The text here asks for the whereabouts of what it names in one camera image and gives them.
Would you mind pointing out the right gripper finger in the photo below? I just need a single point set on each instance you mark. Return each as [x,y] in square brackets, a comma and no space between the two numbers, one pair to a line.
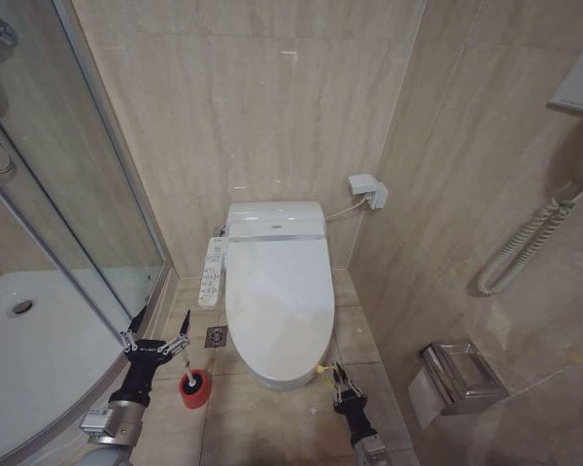
[346,381]
[336,378]

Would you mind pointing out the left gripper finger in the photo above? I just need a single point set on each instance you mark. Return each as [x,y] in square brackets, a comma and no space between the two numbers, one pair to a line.
[135,322]
[185,327]

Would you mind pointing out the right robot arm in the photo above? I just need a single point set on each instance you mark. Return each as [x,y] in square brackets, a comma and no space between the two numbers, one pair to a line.
[371,449]

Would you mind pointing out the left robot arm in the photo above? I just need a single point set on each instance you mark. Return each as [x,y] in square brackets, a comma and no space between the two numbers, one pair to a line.
[109,434]

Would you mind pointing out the white toilet control panel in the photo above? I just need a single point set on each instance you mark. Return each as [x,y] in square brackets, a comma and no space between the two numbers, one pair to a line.
[212,274]

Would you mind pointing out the red toilet brush holder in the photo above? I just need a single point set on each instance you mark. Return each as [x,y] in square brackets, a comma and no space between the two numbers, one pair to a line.
[194,395]

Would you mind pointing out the white toilet lid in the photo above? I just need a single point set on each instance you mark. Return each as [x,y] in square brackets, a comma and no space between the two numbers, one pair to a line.
[279,306]

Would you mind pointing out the chrome toilet water valve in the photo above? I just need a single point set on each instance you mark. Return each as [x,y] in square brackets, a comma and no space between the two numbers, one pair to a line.
[219,231]

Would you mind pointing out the steel toilet paper holder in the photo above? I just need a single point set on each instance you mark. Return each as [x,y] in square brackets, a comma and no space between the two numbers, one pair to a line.
[459,383]

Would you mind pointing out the white toilet body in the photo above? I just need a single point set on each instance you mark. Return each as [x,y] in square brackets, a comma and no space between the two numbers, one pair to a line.
[274,218]

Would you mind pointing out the small yellow tag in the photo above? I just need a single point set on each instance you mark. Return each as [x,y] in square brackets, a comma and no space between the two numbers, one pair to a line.
[321,369]

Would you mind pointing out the square metal floor drain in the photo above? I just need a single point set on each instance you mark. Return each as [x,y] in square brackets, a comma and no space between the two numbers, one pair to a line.
[216,337]

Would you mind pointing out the white shower tray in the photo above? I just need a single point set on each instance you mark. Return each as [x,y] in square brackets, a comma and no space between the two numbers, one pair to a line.
[34,369]

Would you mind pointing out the round chrome shower drain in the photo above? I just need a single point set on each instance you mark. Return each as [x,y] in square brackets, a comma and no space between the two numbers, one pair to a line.
[20,308]

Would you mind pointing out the curved glass shower enclosure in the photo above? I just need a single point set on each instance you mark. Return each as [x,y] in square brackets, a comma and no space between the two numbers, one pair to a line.
[53,160]

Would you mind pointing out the white wall socket box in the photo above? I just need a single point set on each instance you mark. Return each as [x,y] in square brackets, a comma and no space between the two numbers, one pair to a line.
[366,189]

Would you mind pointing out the white wall phone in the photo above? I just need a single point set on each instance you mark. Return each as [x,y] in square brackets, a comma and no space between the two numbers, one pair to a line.
[580,92]

